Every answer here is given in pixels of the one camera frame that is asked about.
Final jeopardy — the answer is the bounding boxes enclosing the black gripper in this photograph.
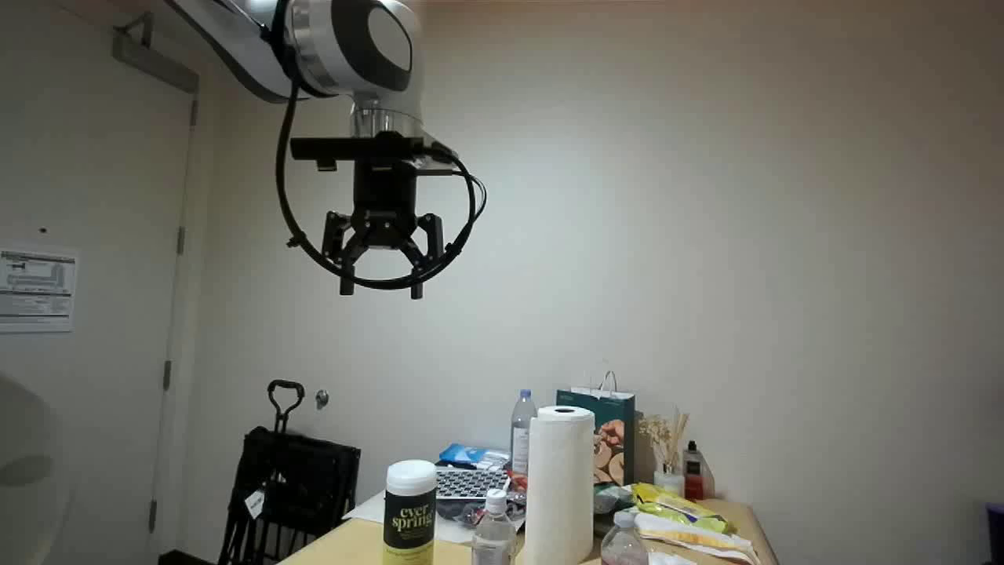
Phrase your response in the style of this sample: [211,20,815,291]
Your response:
[322,153,448,304]

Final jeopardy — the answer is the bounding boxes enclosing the tall clear water bottle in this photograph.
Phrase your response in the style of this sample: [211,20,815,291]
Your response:
[508,385,540,488]

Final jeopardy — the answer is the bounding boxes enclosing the small clear water bottle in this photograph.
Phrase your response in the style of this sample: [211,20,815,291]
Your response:
[601,504,653,565]

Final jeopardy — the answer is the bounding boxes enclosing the dark sauce bottle red cap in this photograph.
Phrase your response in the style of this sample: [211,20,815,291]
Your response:
[681,436,708,503]

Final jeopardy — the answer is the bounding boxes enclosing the blue plastic package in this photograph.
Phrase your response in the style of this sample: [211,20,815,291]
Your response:
[438,439,516,475]

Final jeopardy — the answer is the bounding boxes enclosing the black folding cart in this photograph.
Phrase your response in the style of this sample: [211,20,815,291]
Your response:
[217,378,363,565]

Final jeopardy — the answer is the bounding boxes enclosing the black keyboard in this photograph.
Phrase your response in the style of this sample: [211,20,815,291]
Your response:
[434,466,513,504]

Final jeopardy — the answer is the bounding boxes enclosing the wipes canister white lid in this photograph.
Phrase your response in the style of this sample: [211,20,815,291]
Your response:
[380,457,439,565]

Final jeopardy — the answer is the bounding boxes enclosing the green paper gift bag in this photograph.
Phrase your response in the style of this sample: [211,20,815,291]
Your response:
[554,366,642,490]

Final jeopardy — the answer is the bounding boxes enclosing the white paper towel roll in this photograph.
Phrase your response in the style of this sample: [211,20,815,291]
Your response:
[525,403,601,565]

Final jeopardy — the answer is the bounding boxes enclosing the grey door closer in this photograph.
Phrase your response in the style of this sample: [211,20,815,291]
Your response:
[109,13,201,94]

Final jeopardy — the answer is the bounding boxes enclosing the white door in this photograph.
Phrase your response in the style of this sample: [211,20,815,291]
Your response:
[0,42,201,565]

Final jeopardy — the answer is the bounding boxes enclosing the wooden sticks in cup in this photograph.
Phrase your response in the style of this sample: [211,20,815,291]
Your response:
[638,408,693,497]

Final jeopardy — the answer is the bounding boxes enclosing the white paper door notice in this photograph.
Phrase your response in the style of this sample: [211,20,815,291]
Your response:
[0,245,83,335]

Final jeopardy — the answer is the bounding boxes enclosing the yellow snack package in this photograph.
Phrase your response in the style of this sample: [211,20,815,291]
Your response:
[629,480,742,538]

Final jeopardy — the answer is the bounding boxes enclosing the white plastic bag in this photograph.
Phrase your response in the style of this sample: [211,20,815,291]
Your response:
[638,513,762,559]

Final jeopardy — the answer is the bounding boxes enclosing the dark furniture edge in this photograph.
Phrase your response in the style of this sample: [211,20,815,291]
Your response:
[983,498,1004,565]

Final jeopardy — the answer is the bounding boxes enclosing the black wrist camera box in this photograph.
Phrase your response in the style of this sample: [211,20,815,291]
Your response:
[289,129,438,177]

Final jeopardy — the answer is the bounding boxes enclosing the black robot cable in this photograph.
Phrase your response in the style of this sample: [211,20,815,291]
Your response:
[273,80,491,294]

